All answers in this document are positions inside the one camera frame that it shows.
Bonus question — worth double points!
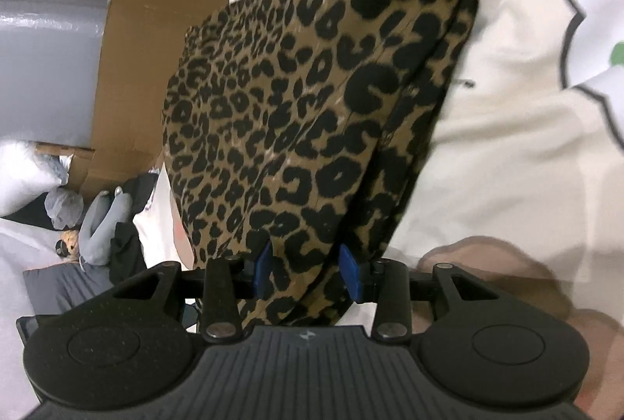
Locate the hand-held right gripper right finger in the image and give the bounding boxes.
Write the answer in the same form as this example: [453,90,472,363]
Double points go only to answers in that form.
[339,245,504,345]

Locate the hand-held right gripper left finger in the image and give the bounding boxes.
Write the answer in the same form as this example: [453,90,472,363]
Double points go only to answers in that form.
[112,239,272,344]

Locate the leopard print garment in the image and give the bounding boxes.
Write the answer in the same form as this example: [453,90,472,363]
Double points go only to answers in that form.
[163,0,481,328]

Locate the black cloth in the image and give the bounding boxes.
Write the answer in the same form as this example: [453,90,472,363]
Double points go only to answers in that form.
[108,175,158,287]

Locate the grey neck pillow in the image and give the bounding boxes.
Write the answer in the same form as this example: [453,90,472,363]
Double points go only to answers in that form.
[78,190,133,266]

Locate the small bear doll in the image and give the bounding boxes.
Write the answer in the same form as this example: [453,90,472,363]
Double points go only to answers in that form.
[55,230,83,261]

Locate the clear plastic bag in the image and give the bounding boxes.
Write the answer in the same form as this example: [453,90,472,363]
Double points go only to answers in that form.
[45,187,86,229]

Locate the bear print bed sheet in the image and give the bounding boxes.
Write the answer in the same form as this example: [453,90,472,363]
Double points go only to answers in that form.
[131,0,624,411]

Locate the white pillow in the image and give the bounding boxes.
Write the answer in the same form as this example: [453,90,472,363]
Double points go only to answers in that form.
[0,140,66,217]

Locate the brown cardboard sheet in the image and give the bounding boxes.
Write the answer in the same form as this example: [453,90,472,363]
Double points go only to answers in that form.
[0,0,288,201]

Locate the grey appliance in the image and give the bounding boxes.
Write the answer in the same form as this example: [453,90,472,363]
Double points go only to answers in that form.
[0,0,114,148]

